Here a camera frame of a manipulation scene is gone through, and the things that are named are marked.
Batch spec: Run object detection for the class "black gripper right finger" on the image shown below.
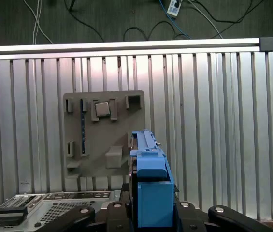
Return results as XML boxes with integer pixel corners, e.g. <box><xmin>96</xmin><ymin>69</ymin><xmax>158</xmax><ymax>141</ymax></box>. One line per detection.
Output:
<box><xmin>174</xmin><ymin>202</ymin><xmax>273</xmax><ymax>232</ymax></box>

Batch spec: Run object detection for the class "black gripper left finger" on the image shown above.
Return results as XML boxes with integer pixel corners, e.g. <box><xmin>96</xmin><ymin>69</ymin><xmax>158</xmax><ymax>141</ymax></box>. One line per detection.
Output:
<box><xmin>36</xmin><ymin>202</ymin><xmax>132</xmax><ymax>232</ymax></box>

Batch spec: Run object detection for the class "hard disk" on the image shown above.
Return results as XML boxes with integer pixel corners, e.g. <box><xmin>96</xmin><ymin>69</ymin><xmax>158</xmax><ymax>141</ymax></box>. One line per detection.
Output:
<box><xmin>128</xmin><ymin>130</ymin><xmax>178</xmax><ymax>229</ymax></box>

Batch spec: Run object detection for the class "black open PC case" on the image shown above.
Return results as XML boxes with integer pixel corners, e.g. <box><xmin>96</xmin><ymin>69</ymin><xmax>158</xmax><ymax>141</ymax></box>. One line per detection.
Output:
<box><xmin>0</xmin><ymin>190</ymin><xmax>127</xmax><ymax>232</ymax></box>

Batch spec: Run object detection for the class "grey parts rack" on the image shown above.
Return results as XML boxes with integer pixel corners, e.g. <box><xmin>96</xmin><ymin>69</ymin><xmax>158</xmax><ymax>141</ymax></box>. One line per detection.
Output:
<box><xmin>63</xmin><ymin>90</ymin><xmax>146</xmax><ymax>179</ymax></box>

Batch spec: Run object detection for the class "blue RAM stick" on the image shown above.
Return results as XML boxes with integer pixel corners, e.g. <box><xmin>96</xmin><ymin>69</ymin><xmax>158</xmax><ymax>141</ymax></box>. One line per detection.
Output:
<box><xmin>80</xmin><ymin>98</ymin><xmax>87</xmax><ymax>154</ymax></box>

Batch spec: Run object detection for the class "silver CPU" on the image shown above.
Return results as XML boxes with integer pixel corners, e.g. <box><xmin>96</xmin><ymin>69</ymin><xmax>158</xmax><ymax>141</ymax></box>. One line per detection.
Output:
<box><xmin>95</xmin><ymin>102</ymin><xmax>110</xmax><ymax>117</ymax></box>

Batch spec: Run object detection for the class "white power strip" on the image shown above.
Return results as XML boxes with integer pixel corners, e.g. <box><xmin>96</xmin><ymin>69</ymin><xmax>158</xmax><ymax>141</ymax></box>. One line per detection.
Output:
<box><xmin>166</xmin><ymin>0</ymin><xmax>184</xmax><ymax>19</ymax></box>

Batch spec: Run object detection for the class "blue floor cable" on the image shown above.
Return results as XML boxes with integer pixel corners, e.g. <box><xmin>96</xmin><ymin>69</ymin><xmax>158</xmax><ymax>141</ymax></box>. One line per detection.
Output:
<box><xmin>159</xmin><ymin>0</ymin><xmax>191</xmax><ymax>40</ymax></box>

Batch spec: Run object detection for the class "white floor cable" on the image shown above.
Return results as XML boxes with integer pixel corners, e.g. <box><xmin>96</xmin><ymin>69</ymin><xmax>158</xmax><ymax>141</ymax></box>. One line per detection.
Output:
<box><xmin>24</xmin><ymin>0</ymin><xmax>54</xmax><ymax>45</ymax></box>

